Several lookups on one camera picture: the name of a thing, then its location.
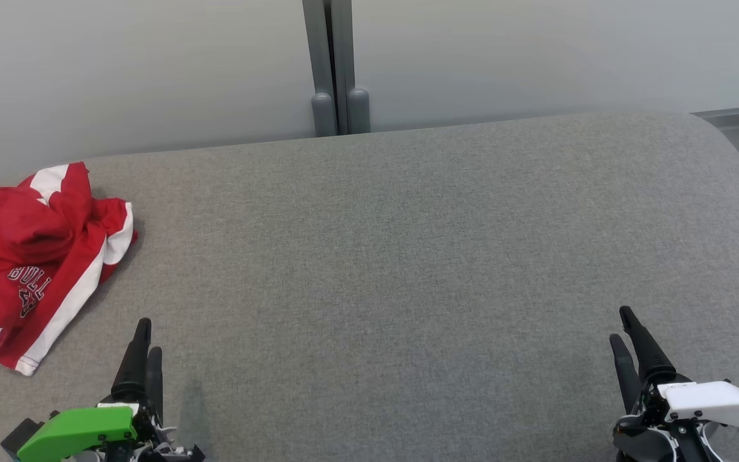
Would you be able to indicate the grey metal frame rail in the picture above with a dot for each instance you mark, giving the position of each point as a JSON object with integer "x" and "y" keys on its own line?
{"x": 738, "y": 114}

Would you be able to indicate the red Bulls basketball jersey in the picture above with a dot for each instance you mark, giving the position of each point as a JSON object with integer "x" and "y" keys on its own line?
{"x": 10, "y": 221}

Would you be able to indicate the grey metal partition post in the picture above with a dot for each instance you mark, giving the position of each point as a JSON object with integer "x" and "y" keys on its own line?
{"x": 334, "y": 45}

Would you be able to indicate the grey round post foot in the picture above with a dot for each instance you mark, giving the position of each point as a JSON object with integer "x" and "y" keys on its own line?
{"x": 323, "y": 115}
{"x": 358, "y": 110}

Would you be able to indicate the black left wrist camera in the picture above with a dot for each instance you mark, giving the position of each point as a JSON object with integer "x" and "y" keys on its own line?
{"x": 22, "y": 436}

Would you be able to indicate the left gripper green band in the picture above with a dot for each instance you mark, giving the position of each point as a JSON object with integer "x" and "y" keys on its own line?
{"x": 77, "y": 431}

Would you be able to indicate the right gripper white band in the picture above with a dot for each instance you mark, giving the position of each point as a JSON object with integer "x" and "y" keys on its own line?
{"x": 709, "y": 401}

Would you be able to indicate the red shorts white side stripe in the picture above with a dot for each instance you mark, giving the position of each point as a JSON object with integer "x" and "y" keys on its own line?
{"x": 71, "y": 282}

